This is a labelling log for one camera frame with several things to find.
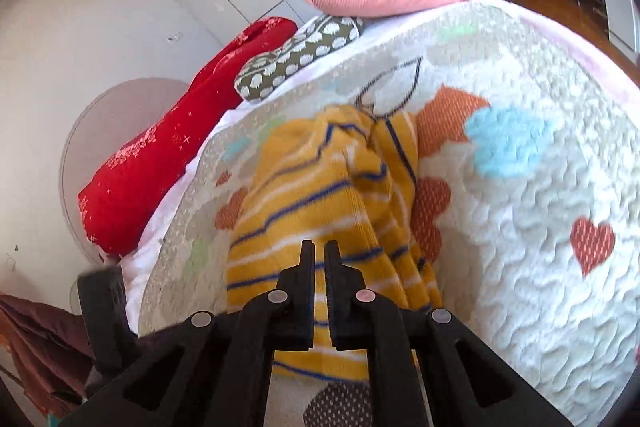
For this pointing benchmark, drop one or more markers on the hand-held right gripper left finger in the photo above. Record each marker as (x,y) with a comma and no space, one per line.
(306,257)

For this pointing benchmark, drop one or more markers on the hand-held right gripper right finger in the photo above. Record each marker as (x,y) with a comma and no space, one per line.
(332,259)

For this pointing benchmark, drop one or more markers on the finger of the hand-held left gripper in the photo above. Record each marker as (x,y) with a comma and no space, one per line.
(105,307)

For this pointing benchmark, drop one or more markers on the yellow striped knit sweater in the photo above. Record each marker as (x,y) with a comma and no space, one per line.
(310,197)

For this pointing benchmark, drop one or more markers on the brown cloth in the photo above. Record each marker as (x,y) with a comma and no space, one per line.
(45,347)

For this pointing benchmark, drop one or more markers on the red patterned quilt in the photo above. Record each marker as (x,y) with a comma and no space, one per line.
(165,157)

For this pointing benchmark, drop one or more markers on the grey quilted patterned mat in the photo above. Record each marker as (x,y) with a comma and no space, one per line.
(500,257)

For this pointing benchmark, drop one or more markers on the pale round headboard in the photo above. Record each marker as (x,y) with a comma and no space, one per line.
(100,137)

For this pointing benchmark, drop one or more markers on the green hedgehog print pillow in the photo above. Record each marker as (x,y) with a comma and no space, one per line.
(300,52)

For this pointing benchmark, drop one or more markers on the white wall socket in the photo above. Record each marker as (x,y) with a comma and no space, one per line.
(175,38)

